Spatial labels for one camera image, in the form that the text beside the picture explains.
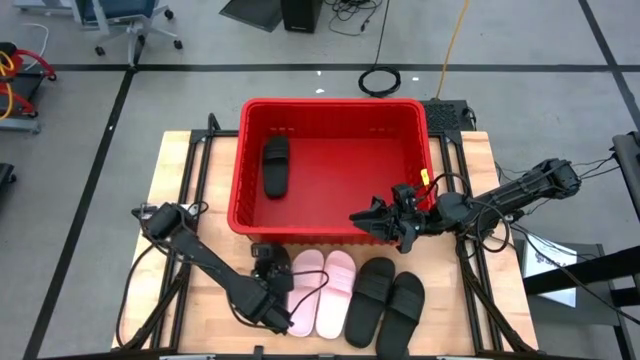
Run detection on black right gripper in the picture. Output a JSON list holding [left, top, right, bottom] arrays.
[[348, 196, 439, 254]]

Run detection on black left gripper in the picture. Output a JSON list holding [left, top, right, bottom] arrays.
[[251, 243, 296, 301]]

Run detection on red plastic bin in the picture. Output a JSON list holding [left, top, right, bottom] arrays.
[[227, 97, 442, 246]]

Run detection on pink slide sandal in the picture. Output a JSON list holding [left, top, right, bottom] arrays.
[[287, 248, 327, 338], [315, 249, 358, 341]]

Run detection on black perforated box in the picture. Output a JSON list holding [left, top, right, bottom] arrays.
[[422, 99, 476, 134]]

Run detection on white printed paper box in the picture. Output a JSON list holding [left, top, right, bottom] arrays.
[[521, 233, 580, 307]]

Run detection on black computer tower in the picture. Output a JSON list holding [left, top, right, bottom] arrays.
[[279, 0, 325, 34]]

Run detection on black metal stand beam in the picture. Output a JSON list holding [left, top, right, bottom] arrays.
[[522, 244, 640, 309]]

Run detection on grey floor plate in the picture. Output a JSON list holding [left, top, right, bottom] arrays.
[[514, 239, 624, 329]]

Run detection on black flat panel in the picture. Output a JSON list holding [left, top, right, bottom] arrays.
[[218, 0, 284, 33]]

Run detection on blue office chair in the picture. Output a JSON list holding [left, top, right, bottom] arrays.
[[69, 0, 184, 67]]

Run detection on grey furniture base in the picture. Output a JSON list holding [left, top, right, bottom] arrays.
[[10, 0, 76, 15]]

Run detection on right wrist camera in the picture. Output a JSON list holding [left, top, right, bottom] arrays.
[[391, 183, 417, 206]]

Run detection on coiled black cable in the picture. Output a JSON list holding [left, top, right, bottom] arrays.
[[357, 0, 402, 99]]

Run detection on black aluminium table frame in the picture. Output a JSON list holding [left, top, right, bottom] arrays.
[[112, 112, 539, 360]]

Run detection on yellow cord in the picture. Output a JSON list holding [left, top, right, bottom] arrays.
[[435, 0, 472, 100]]

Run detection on tangled black cables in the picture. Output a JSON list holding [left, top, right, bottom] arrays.
[[324, 0, 384, 37]]

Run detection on red hose cart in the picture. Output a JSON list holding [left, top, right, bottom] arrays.
[[0, 42, 57, 134]]

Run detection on white cable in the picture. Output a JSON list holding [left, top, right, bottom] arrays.
[[19, 22, 51, 71]]

